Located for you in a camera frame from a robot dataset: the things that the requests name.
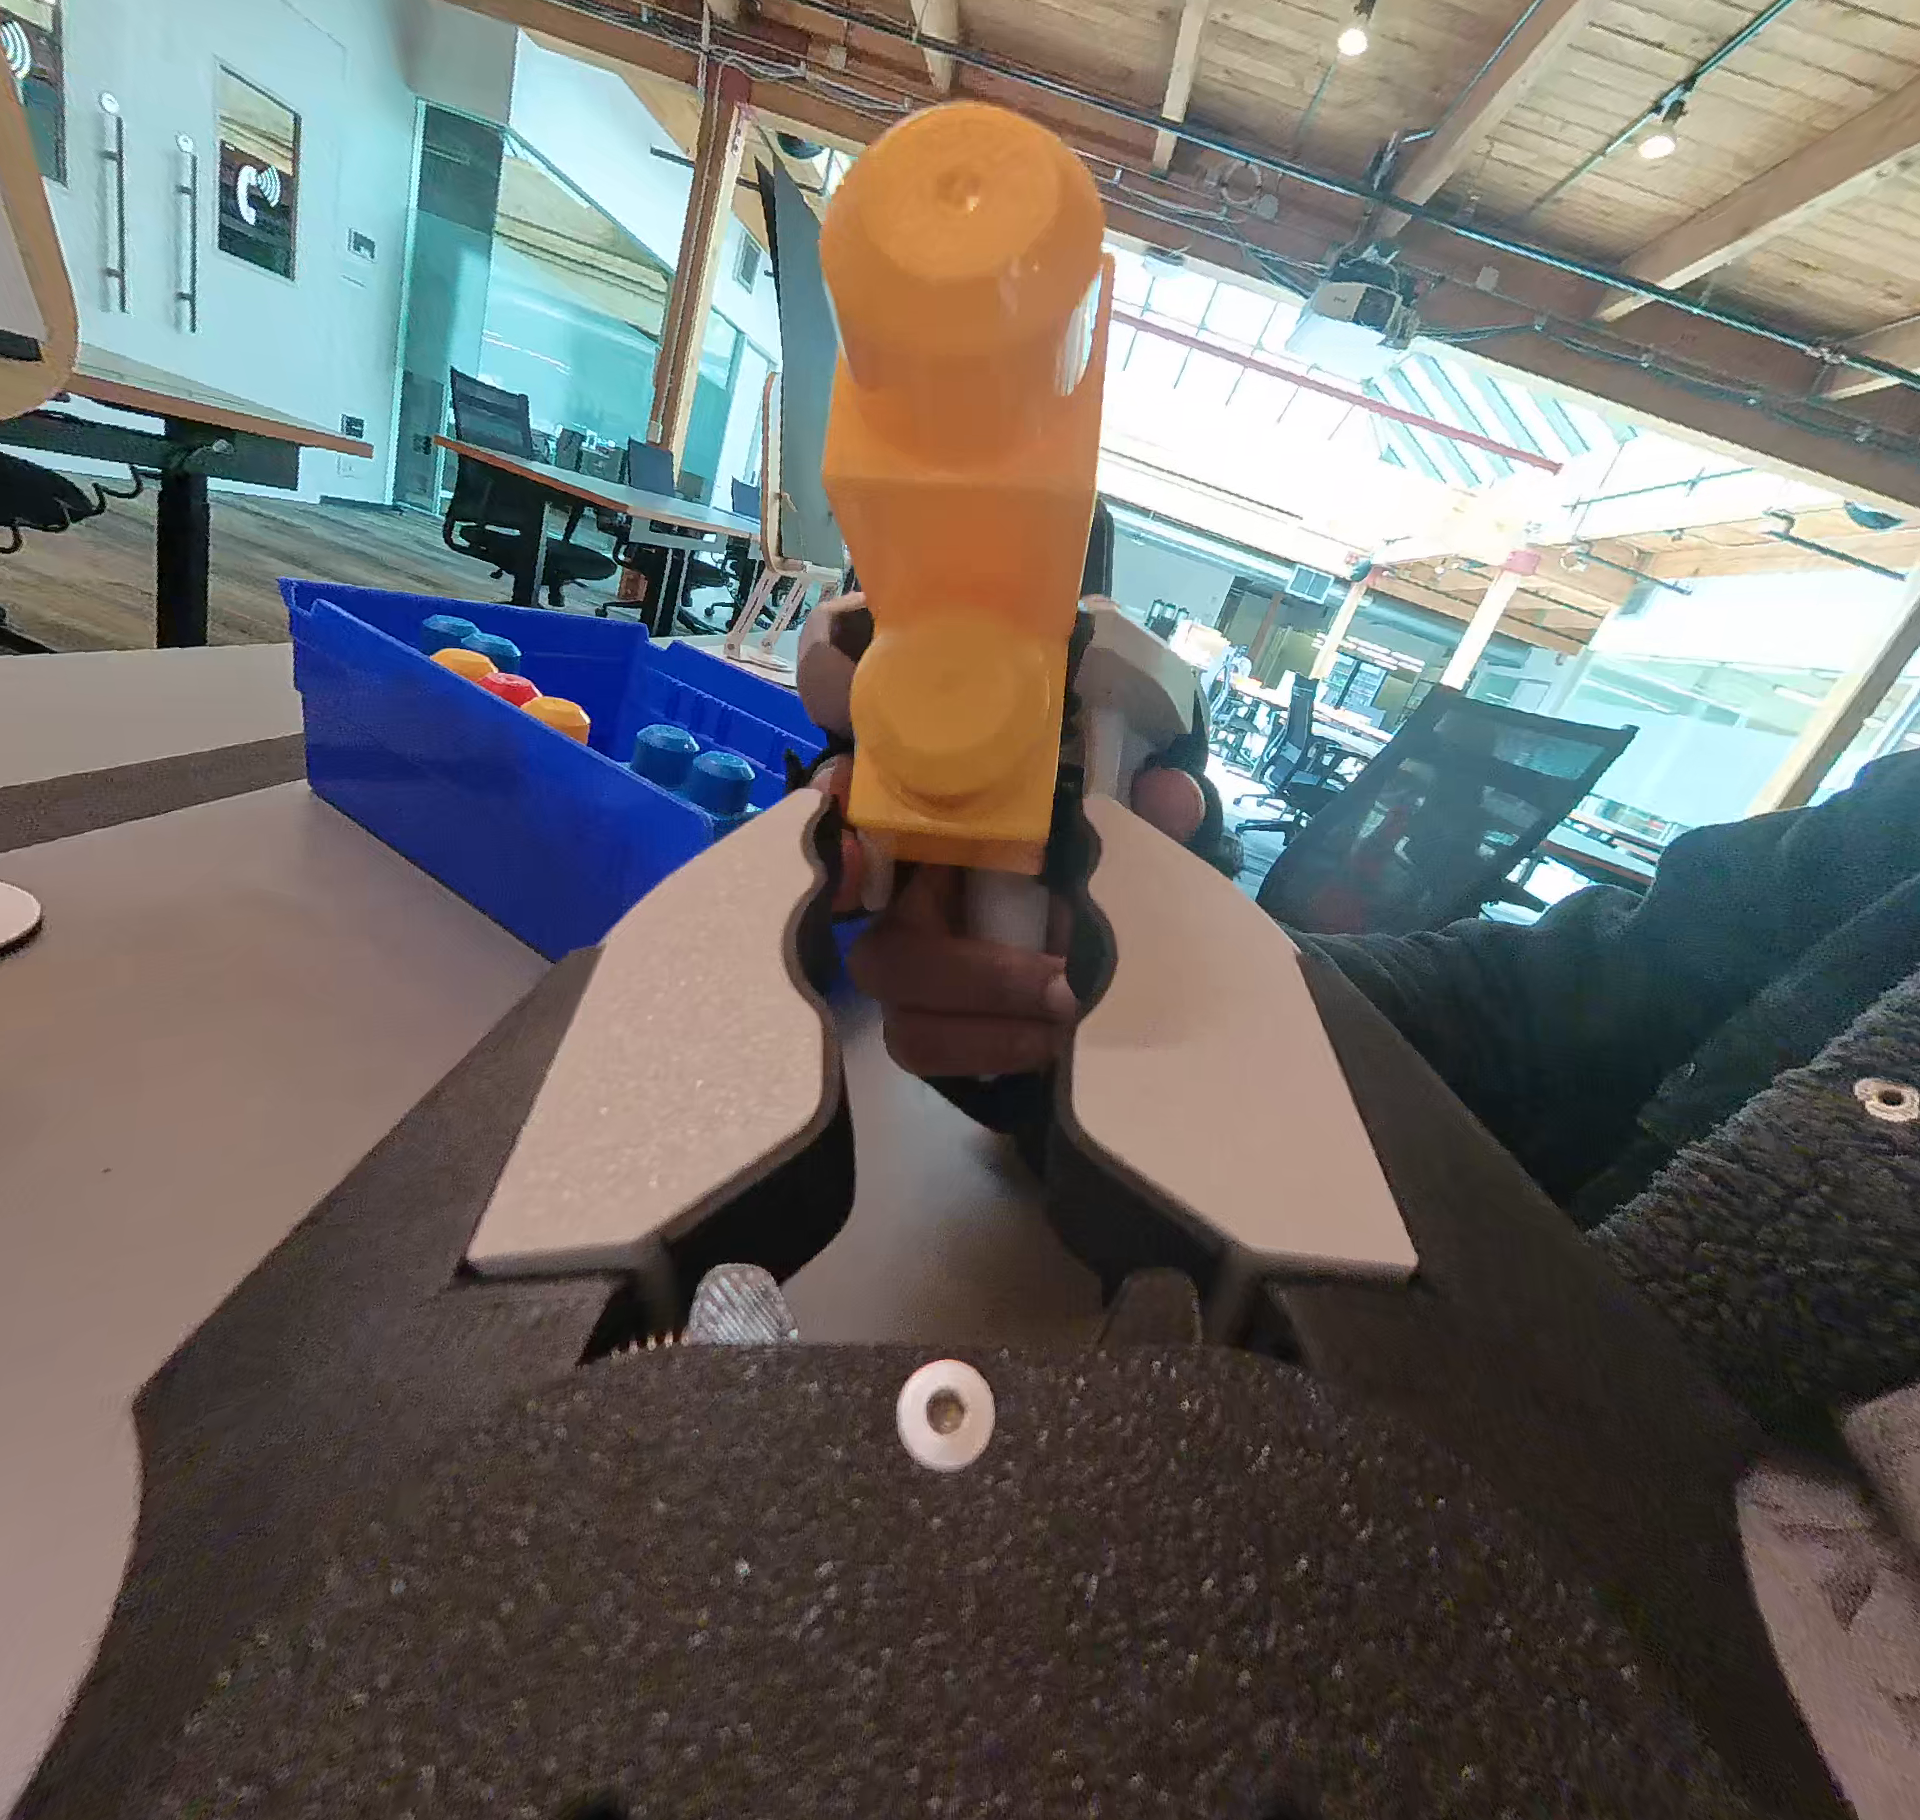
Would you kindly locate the person's black fleece-lined jacket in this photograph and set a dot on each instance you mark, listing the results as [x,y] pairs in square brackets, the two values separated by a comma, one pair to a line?
[1769,1222]

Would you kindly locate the ceiling-mounted projector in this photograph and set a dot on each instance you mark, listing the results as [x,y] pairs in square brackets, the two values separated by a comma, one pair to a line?
[1350,306]

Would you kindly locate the yellow two-stud block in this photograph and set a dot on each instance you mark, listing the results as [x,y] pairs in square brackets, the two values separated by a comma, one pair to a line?
[953,709]

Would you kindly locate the wooden-top office desk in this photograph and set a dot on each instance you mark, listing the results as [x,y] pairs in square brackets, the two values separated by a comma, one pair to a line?
[601,486]
[224,418]

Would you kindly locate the red ceiling pipe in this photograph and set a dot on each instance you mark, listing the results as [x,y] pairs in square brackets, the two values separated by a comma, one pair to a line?
[1322,380]

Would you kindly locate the document stand with dark back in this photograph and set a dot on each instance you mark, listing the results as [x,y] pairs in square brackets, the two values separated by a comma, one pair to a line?
[804,396]

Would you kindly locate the black mesh office chair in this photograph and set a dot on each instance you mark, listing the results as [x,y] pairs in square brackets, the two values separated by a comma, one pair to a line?
[1440,817]

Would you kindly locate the blue plastic bin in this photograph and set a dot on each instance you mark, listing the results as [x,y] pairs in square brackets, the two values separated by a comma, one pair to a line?
[451,800]

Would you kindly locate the rows of office desks and chairs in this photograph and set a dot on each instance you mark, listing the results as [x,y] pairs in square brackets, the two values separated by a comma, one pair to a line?
[1289,742]

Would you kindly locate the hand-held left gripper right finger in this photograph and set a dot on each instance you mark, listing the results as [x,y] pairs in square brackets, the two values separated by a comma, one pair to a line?
[1230,1099]

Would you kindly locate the white stand with wooden board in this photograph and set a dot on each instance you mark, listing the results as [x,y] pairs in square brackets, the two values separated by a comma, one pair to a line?
[30,276]

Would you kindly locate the ceiling spot light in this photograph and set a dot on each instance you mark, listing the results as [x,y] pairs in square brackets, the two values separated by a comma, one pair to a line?
[1658,133]
[1354,33]

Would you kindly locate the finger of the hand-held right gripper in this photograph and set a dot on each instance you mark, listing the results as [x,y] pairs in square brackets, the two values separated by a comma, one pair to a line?
[1141,665]

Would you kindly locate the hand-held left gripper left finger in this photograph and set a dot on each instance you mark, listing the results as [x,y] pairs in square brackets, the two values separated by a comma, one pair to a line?
[660,1099]

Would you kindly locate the heap of coloured blocks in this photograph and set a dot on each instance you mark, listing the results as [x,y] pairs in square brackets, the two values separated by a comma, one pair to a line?
[510,688]

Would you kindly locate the yellow one-stud block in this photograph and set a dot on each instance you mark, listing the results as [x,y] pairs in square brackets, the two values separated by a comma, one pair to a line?
[961,247]

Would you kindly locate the person's right hand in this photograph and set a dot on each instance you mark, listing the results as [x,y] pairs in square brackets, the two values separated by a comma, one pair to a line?
[961,1012]

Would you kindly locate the person's grey printed sweatshirt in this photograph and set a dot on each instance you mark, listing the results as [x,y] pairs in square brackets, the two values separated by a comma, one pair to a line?
[1845,1579]

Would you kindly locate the phone icon wall sign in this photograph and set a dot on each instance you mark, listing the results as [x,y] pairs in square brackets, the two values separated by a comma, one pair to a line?
[30,67]
[259,186]

